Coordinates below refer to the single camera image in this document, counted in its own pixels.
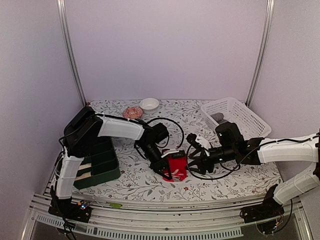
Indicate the dark green divided organizer tray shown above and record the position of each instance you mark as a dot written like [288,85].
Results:
[104,164]

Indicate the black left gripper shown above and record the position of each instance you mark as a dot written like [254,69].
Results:
[160,165]

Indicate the green tape scrap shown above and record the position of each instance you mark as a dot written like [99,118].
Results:
[114,205]

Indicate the white ceramic bowl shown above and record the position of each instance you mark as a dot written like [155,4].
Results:
[149,105]

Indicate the cream rolled underwear front slot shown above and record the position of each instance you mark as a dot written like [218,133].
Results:
[83,176]

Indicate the grey striped garment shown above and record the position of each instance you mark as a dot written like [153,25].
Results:
[218,117]

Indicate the white plastic laundry basket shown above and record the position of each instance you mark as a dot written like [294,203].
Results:
[249,124]

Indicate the right aluminium frame post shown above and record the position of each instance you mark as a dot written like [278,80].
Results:
[267,25]

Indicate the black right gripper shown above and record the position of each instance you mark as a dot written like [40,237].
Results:
[201,163]

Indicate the aluminium frame post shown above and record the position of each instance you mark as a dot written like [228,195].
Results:
[267,25]
[62,13]

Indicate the aluminium front rail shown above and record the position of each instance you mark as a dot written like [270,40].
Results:
[142,220]

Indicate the left aluminium frame post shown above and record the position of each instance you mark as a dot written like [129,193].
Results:
[62,13]

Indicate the cream rolled underwear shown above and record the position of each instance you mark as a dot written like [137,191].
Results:
[84,166]

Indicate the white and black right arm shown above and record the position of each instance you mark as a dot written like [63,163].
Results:
[301,149]

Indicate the pink patterned small bowl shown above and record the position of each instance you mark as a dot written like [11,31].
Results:
[133,113]

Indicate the floral patterned table mat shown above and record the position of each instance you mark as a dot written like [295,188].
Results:
[137,182]

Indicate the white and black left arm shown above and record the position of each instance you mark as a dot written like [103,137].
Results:
[79,137]

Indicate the red garment with white print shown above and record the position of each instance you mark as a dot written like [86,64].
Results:
[177,163]

